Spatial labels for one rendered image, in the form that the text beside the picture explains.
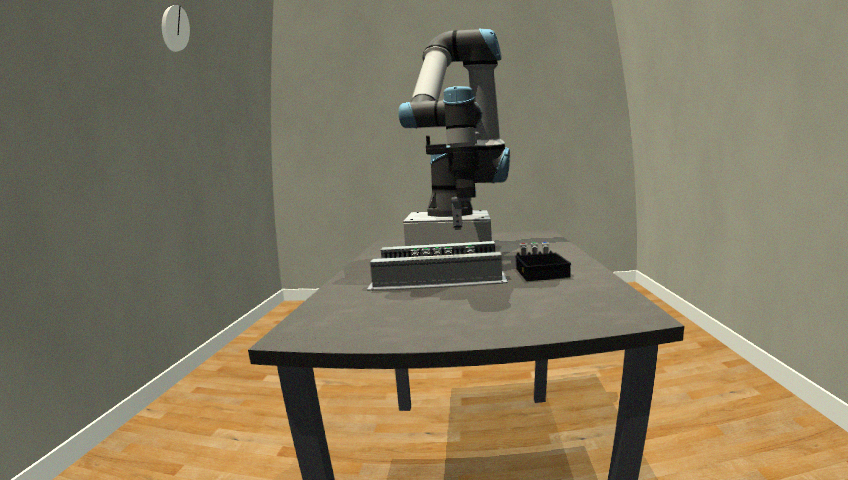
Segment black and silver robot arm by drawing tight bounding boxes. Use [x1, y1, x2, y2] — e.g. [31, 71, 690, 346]
[399, 29, 510, 217]

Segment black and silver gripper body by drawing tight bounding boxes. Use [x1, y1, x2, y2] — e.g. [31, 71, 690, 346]
[426, 128, 479, 198]

